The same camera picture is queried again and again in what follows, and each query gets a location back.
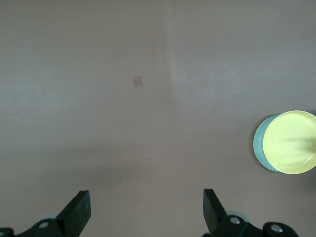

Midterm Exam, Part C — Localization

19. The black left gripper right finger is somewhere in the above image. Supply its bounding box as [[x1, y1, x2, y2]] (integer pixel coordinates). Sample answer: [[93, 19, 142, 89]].
[[203, 189, 263, 237]]

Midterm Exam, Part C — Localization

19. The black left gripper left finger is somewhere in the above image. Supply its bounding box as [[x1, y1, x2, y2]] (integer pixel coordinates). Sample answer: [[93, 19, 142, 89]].
[[14, 190, 91, 237]]

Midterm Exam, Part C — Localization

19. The yellow plate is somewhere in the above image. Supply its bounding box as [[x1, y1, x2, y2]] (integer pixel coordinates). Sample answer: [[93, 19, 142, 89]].
[[262, 110, 316, 175]]

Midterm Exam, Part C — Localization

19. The small brown tape patch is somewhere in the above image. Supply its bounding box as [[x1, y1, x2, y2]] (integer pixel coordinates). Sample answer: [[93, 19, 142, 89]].
[[132, 75, 144, 88]]

